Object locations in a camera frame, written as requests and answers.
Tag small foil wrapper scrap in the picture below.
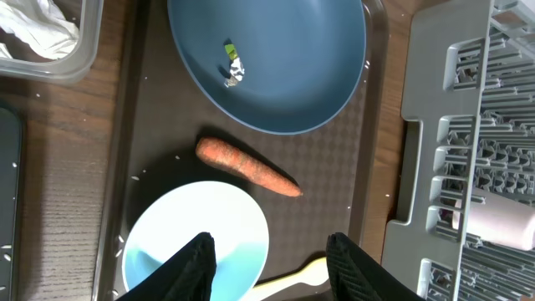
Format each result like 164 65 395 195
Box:
224 43 245 88

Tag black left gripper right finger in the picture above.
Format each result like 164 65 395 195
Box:
326 232 422 301

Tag orange carrot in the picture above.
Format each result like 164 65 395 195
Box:
196 137 303 197

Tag black waste tray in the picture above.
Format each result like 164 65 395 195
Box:
1 107 23 301

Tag grey plastic dishwasher rack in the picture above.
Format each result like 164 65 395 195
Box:
382 0 534 300

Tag pink plastic cup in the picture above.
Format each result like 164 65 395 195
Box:
466 188 534 251

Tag dark brown serving tray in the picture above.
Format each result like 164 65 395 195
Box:
92 0 390 301

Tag light blue bowl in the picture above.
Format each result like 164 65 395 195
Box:
121 181 269 301

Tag cream plastic spoon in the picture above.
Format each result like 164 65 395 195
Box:
241 257 329 301

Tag dark blue plate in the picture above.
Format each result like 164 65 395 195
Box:
167 0 366 135

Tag clear plastic waste bin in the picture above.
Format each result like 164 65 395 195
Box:
1 0 104 84

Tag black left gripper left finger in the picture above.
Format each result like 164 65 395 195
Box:
119 232 217 301

